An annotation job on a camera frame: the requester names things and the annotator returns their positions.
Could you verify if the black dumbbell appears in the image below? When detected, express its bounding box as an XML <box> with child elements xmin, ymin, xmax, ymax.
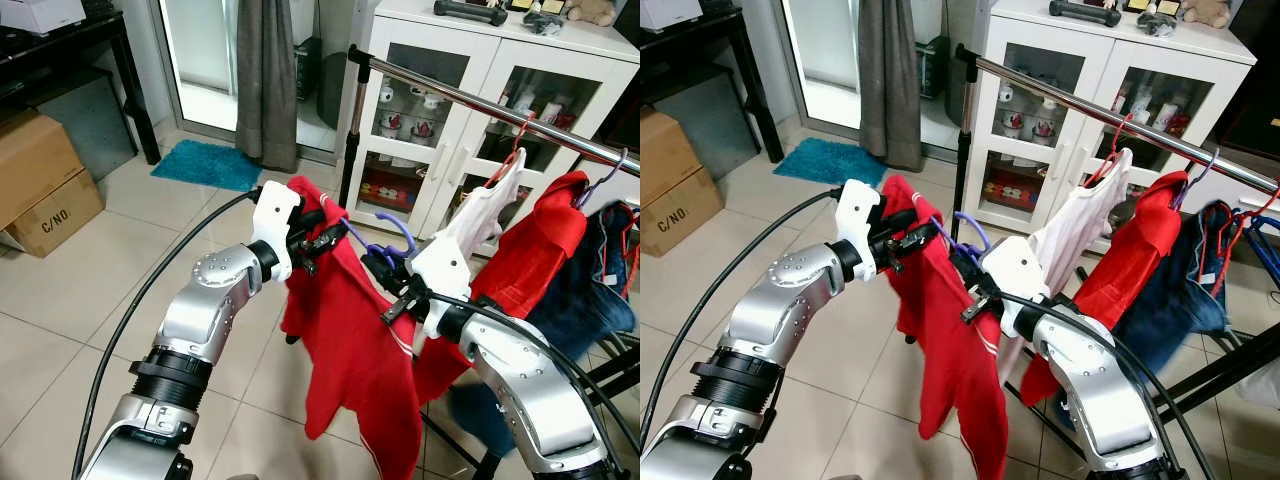
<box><xmin>1047</xmin><ymin>0</ymin><xmax>1124</xmax><ymax>29</ymax></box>
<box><xmin>432</xmin><ymin>0</ymin><xmax>510</xmax><ymax>27</ymax></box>

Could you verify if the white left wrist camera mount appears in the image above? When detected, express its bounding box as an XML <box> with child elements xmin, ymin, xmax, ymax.
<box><xmin>248</xmin><ymin>180</ymin><xmax>303</xmax><ymax>283</ymax></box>
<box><xmin>834</xmin><ymin>179</ymin><xmax>887</xmax><ymax>282</ymax></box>

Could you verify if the blue denim garment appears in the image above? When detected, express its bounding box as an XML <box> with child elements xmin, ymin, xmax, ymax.
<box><xmin>448</xmin><ymin>200</ymin><xmax>638</xmax><ymax>458</ymax></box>
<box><xmin>1048</xmin><ymin>200</ymin><xmax>1237</xmax><ymax>433</ymax></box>

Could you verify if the printed cardboard box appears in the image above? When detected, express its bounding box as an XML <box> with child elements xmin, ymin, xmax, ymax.
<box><xmin>4</xmin><ymin>167</ymin><xmax>106</xmax><ymax>260</ymax></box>
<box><xmin>640</xmin><ymin>165</ymin><xmax>725</xmax><ymax>260</ymax></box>

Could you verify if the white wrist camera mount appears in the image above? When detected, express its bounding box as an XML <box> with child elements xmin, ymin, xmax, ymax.
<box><xmin>408</xmin><ymin>235</ymin><xmax>473</xmax><ymax>343</ymax></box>
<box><xmin>834</xmin><ymin>179</ymin><xmax>887</xmax><ymax>282</ymax></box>
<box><xmin>248</xmin><ymin>180</ymin><xmax>303</xmax><ymax>283</ymax></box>
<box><xmin>980</xmin><ymin>237</ymin><xmax>1053</xmax><ymax>343</ymax></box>

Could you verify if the white glass door cabinet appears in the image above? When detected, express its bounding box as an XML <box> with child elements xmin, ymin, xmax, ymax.
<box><xmin>958</xmin><ymin>0</ymin><xmax>1257</xmax><ymax>243</ymax></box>
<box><xmin>338</xmin><ymin>0</ymin><xmax>641</xmax><ymax>243</ymax></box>

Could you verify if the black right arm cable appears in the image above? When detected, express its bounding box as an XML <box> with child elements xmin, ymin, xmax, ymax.
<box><xmin>998</xmin><ymin>288</ymin><xmax>1217</xmax><ymax>480</ymax></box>
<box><xmin>428</xmin><ymin>290</ymin><xmax>641</xmax><ymax>456</ymax></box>

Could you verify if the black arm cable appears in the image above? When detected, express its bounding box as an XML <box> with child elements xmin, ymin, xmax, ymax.
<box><xmin>69</xmin><ymin>188</ymin><xmax>263</xmax><ymax>480</ymax></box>
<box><xmin>998</xmin><ymin>288</ymin><xmax>1217</xmax><ymax>480</ymax></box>
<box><xmin>640</xmin><ymin>187</ymin><xmax>847</xmax><ymax>443</ymax></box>
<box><xmin>428</xmin><ymin>290</ymin><xmax>641</xmax><ymax>456</ymax></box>

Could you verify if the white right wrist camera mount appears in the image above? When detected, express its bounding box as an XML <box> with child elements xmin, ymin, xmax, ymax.
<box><xmin>980</xmin><ymin>237</ymin><xmax>1053</xmax><ymax>343</ymax></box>
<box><xmin>408</xmin><ymin>235</ymin><xmax>473</xmax><ymax>343</ymax></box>

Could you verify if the brown teddy bear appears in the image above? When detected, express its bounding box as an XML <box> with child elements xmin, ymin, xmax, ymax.
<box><xmin>1179</xmin><ymin>0</ymin><xmax>1234</xmax><ymax>30</ymax></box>
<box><xmin>564</xmin><ymin>0</ymin><xmax>619</xmax><ymax>29</ymax></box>

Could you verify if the teal floor mat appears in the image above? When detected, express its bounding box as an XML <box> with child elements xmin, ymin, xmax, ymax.
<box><xmin>772</xmin><ymin>137</ymin><xmax>890</xmax><ymax>190</ymax></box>
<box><xmin>150</xmin><ymin>139</ymin><xmax>264</xmax><ymax>194</ymax></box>

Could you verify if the grey curtain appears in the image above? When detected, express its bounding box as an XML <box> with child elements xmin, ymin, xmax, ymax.
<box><xmin>856</xmin><ymin>0</ymin><xmax>924</xmax><ymax>174</ymax></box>
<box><xmin>234</xmin><ymin>0</ymin><xmax>300</xmax><ymax>173</ymax></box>

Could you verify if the white shirt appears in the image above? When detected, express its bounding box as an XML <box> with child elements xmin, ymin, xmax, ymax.
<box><xmin>438</xmin><ymin>148</ymin><xmax>528</xmax><ymax>263</ymax></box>
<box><xmin>1000</xmin><ymin>147</ymin><xmax>1135</xmax><ymax>385</ymax></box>

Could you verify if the purple plastic hanger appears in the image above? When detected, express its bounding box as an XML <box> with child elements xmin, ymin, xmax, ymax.
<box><xmin>930</xmin><ymin>210</ymin><xmax>994</xmax><ymax>267</ymax></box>
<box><xmin>574</xmin><ymin>147</ymin><xmax>630</xmax><ymax>208</ymax></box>
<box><xmin>1171</xmin><ymin>147</ymin><xmax>1222</xmax><ymax>212</ymax></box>
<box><xmin>340</xmin><ymin>210</ymin><xmax>417</xmax><ymax>271</ymax></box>

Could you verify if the grey board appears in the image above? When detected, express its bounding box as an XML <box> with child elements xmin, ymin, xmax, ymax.
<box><xmin>654</xmin><ymin>70</ymin><xmax>764</xmax><ymax>182</ymax></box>
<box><xmin>34</xmin><ymin>70</ymin><xmax>140</xmax><ymax>183</ymax></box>

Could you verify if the black side table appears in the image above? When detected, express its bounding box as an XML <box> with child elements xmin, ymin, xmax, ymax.
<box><xmin>640</xmin><ymin>10</ymin><xmax>787</xmax><ymax>164</ymax></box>
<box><xmin>0</xmin><ymin>10</ymin><xmax>162</xmax><ymax>167</ymax></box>

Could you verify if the black clothes rack post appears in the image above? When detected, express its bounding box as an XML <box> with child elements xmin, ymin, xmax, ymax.
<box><xmin>337</xmin><ymin>45</ymin><xmax>372</xmax><ymax>211</ymax></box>
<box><xmin>949</xmin><ymin>45</ymin><xmax>978</xmax><ymax>243</ymax></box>

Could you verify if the chrome clothes rail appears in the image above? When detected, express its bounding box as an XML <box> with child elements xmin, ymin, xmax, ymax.
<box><xmin>955</xmin><ymin>45</ymin><xmax>1280</xmax><ymax>197</ymax></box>
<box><xmin>347</xmin><ymin>45</ymin><xmax>641</xmax><ymax>183</ymax></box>

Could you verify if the plain cardboard box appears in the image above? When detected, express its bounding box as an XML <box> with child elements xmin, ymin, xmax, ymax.
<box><xmin>0</xmin><ymin>107</ymin><xmax>87</xmax><ymax>231</ymax></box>
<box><xmin>640</xmin><ymin>104</ymin><xmax>707</xmax><ymax>207</ymax></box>

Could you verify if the red shirt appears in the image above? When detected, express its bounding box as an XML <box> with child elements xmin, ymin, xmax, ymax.
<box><xmin>1018</xmin><ymin>170</ymin><xmax>1192</xmax><ymax>407</ymax></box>
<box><xmin>879</xmin><ymin>174</ymin><xmax>1013</xmax><ymax>480</ymax></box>
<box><xmin>413</xmin><ymin>170</ymin><xmax>592</xmax><ymax>405</ymax></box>
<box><xmin>279</xmin><ymin>175</ymin><xmax>425</xmax><ymax>480</ymax></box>

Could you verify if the white plastic bag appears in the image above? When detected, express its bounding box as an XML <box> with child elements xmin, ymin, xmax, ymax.
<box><xmin>1234</xmin><ymin>354</ymin><xmax>1280</xmax><ymax>412</ymax></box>

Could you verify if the red plastic hanger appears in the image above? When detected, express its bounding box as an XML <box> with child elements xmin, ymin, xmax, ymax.
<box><xmin>1204</xmin><ymin>184</ymin><xmax>1280</xmax><ymax>298</ymax></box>
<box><xmin>484</xmin><ymin>113</ymin><xmax>538</xmax><ymax>189</ymax></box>
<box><xmin>1084</xmin><ymin>112</ymin><xmax>1137</xmax><ymax>190</ymax></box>
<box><xmin>617</xmin><ymin>205</ymin><xmax>641</xmax><ymax>301</ymax></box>

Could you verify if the white box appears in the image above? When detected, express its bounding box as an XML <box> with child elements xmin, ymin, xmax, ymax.
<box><xmin>640</xmin><ymin>0</ymin><xmax>704</xmax><ymax>34</ymax></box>
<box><xmin>0</xmin><ymin>0</ymin><xmax>89</xmax><ymax>37</ymax></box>

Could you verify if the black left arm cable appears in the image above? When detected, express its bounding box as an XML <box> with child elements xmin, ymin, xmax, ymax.
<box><xmin>69</xmin><ymin>188</ymin><xmax>263</xmax><ymax>480</ymax></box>
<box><xmin>640</xmin><ymin>187</ymin><xmax>847</xmax><ymax>443</ymax></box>

